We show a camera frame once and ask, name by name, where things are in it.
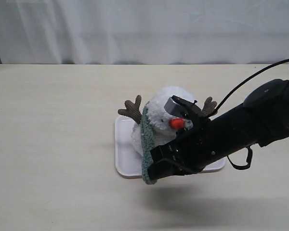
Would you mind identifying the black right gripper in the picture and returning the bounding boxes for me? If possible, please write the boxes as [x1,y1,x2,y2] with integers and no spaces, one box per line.
[146,115,231,181]

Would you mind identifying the green knitted scarf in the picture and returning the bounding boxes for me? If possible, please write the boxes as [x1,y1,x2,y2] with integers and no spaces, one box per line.
[140,102,157,185]

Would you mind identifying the white rectangular plastic tray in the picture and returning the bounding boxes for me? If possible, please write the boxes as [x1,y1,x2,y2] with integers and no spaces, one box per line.
[114,115,226,179]

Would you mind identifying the white plush snowman toy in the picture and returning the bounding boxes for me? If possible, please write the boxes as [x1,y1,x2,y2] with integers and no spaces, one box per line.
[118,87,218,157]

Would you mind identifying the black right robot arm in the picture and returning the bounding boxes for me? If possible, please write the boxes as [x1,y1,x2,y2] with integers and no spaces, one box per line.
[147,79,289,181]

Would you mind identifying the white backdrop curtain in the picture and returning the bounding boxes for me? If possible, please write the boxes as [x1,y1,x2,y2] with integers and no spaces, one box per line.
[0,0,289,64]

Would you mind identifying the black camera cable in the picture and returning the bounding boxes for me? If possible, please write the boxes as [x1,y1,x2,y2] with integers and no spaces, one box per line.
[214,57,289,115]

